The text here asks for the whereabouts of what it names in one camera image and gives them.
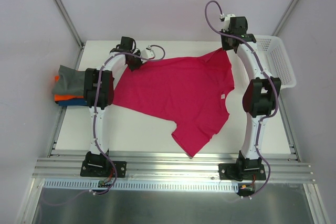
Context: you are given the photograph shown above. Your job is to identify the pink t shirt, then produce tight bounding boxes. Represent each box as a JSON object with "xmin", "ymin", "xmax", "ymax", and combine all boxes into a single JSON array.
[{"xmin": 113, "ymin": 48, "xmax": 235, "ymax": 157}]

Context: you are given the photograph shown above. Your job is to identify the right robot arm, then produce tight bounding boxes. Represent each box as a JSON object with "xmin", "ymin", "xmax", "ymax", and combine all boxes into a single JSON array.
[{"xmin": 218, "ymin": 14, "xmax": 281, "ymax": 182}]

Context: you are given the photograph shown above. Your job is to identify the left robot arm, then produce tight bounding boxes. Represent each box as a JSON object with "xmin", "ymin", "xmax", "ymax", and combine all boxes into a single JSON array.
[{"xmin": 80, "ymin": 36, "xmax": 142, "ymax": 179}]

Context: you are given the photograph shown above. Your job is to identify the white plastic basket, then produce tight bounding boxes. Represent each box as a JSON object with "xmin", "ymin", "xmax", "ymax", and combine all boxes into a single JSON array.
[{"xmin": 255, "ymin": 35, "xmax": 297, "ymax": 89}]

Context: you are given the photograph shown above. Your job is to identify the grey folded t shirt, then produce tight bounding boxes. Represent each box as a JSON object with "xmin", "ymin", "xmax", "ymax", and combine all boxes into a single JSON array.
[{"xmin": 52, "ymin": 65, "xmax": 85, "ymax": 96}]

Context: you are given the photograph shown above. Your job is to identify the blue folded t shirt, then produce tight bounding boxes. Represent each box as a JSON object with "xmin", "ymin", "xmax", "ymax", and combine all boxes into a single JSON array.
[{"xmin": 56, "ymin": 99, "xmax": 87, "ymax": 106}]

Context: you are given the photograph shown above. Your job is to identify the orange folded t shirt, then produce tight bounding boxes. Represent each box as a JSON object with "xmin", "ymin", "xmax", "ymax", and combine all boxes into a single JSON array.
[{"xmin": 53, "ymin": 75, "xmax": 84, "ymax": 102}]

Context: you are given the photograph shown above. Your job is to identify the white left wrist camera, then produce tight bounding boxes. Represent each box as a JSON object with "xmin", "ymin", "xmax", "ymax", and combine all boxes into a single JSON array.
[{"xmin": 142, "ymin": 45, "xmax": 156, "ymax": 60}]

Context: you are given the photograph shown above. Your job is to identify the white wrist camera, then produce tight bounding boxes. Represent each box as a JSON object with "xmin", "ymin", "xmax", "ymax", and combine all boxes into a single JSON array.
[
  {"xmin": 220, "ymin": 14, "xmax": 236, "ymax": 32},
  {"xmin": 142, "ymin": 45, "xmax": 156, "ymax": 60}
]

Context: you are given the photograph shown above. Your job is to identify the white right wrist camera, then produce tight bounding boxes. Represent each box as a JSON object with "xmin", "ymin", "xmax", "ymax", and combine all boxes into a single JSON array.
[{"xmin": 220, "ymin": 14, "xmax": 236, "ymax": 32}]

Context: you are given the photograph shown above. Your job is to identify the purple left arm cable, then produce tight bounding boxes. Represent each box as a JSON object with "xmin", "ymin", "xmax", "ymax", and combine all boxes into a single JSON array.
[{"xmin": 41, "ymin": 45, "xmax": 166, "ymax": 206}]

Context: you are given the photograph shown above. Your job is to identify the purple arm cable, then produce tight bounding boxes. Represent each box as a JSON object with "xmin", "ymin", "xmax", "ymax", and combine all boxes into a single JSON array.
[
  {"xmin": 41, "ymin": 45, "xmax": 166, "ymax": 206},
  {"xmin": 204, "ymin": 0, "xmax": 279, "ymax": 201}
]

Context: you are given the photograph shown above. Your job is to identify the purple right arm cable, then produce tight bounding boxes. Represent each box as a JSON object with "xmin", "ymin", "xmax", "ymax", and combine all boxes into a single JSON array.
[{"xmin": 204, "ymin": 0, "xmax": 279, "ymax": 201}]

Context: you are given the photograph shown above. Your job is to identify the white slotted cable duct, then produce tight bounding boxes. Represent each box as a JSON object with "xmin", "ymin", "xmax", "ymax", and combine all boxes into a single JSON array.
[{"xmin": 44, "ymin": 178, "xmax": 238, "ymax": 193}]

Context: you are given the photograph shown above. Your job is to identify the aluminium mounting rail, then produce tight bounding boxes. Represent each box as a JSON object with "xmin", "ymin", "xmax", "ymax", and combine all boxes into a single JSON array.
[{"xmin": 33, "ymin": 150, "xmax": 317, "ymax": 184}]

